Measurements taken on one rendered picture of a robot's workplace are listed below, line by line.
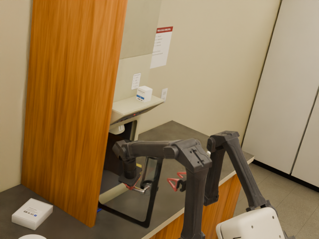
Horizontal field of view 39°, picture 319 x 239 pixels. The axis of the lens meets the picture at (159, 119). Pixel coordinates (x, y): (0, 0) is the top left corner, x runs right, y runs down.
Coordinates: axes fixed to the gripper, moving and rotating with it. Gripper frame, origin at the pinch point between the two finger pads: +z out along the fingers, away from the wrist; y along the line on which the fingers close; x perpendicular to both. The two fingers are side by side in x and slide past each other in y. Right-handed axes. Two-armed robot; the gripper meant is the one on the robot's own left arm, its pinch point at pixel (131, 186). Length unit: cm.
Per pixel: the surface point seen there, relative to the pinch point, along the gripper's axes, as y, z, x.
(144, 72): -46, -24, -18
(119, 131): -24.7, -2.3, -20.8
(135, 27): -44, -51, -20
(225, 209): -77, 104, 25
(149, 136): -85, 68, -38
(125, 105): -23.5, -22.9, -15.5
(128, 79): -34.5, -27.9, -19.8
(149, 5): -55, -56, -19
